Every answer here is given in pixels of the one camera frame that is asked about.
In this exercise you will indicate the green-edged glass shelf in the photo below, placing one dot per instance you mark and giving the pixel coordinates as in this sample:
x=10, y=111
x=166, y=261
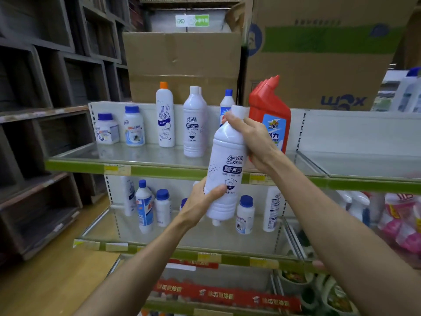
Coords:
x=148, y=154

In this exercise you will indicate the dark wooden cubby shelving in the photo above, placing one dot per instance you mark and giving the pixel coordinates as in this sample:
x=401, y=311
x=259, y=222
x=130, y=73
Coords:
x=39, y=112

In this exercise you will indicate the green and white jugs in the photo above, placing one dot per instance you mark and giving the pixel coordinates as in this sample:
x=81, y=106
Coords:
x=329, y=299

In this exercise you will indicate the person's right forearm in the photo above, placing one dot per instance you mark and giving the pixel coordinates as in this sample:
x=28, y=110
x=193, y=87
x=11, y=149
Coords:
x=345, y=243

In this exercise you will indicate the long red banner strip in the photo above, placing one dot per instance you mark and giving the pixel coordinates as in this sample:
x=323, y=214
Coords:
x=227, y=296

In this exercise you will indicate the person's left hand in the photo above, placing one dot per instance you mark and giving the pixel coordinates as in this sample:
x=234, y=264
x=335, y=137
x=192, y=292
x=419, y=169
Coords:
x=197, y=207

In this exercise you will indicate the plain cardboard box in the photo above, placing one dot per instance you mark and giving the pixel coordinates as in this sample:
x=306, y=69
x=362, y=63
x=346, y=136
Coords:
x=184, y=59

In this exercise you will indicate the group of pink refill pouches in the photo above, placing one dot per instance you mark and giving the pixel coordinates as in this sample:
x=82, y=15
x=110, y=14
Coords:
x=398, y=223

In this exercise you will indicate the person's right hand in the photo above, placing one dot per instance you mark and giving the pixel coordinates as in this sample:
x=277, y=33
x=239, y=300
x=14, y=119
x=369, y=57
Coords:
x=260, y=144

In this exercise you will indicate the white gondola shelving unit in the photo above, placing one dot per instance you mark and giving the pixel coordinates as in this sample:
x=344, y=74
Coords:
x=329, y=131

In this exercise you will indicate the blue-label bottle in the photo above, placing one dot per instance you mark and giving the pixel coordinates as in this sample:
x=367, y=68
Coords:
x=227, y=105
x=144, y=210

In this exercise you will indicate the white bottles with pink labels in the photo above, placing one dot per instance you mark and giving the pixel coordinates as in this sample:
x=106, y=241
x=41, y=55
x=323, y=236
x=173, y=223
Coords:
x=355, y=204

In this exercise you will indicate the green-edged metal shelf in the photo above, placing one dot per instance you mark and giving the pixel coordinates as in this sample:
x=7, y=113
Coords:
x=230, y=276
x=361, y=164
x=197, y=236

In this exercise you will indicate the row of blue-capped white bottles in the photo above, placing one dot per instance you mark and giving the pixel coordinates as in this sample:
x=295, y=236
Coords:
x=406, y=92

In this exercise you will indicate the green and white hanging sign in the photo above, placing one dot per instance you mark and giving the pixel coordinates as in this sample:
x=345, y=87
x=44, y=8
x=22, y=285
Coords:
x=192, y=20

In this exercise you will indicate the short red banner strip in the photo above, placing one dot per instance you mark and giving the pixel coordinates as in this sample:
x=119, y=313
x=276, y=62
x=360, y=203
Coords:
x=204, y=264

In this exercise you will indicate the cardboard box with green stripe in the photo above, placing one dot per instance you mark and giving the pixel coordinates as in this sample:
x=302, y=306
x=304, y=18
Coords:
x=312, y=72

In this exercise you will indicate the person's left forearm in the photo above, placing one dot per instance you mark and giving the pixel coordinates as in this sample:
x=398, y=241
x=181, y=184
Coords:
x=138, y=276

